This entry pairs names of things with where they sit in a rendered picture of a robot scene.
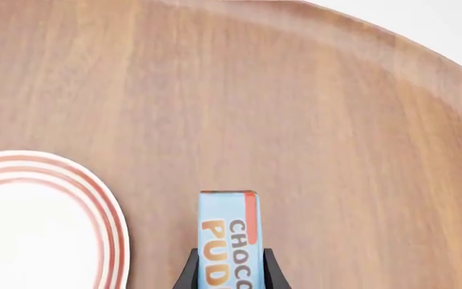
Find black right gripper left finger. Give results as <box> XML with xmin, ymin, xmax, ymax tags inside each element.
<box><xmin>172</xmin><ymin>248</ymin><xmax>201</xmax><ymax>289</ymax></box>

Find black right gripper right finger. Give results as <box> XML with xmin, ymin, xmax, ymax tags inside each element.
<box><xmin>261</xmin><ymin>247</ymin><xmax>291</xmax><ymax>289</ymax></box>

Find light blue chocolate pudding box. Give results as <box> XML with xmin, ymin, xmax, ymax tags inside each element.
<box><xmin>197</xmin><ymin>189</ymin><xmax>265</xmax><ymax>289</ymax></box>

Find white plate with red rings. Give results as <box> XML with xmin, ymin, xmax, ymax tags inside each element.
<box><xmin>0</xmin><ymin>149</ymin><xmax>131</xmax><ymax>289</ymax></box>

